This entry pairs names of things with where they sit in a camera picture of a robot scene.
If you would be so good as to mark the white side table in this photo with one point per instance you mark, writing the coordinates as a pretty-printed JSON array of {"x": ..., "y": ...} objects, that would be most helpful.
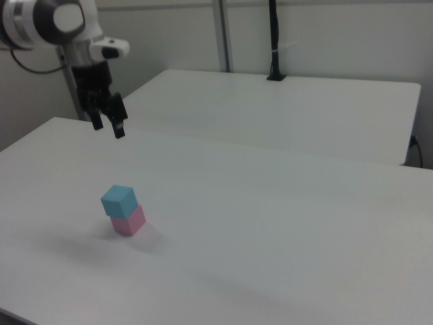
[{"x": 270, "y": 111}]

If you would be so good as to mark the grey metal partition post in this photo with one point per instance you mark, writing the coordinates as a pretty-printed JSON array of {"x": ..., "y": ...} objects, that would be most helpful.
[
  {"x": 223, "y": 34},
  {"x": 75, "y": 108}
]

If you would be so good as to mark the blue cube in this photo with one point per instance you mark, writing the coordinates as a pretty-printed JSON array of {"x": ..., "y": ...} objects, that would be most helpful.
[{"x": 118, "y": 203}]

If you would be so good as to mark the black camera pole with base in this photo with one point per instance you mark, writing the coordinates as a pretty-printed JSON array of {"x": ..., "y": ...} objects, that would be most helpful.
[{"x": 274, "y": 34}]

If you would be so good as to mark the pink cube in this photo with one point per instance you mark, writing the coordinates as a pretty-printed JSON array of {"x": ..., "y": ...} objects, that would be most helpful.
[{"x": 130, "y": 223}]

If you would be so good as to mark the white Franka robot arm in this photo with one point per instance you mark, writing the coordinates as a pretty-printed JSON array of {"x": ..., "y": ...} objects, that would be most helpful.
[{"x": 34, "y": 20}]

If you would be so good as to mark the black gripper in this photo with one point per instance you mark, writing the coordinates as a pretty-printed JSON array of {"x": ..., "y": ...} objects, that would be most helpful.
[{"x": 91, "y": 81}]

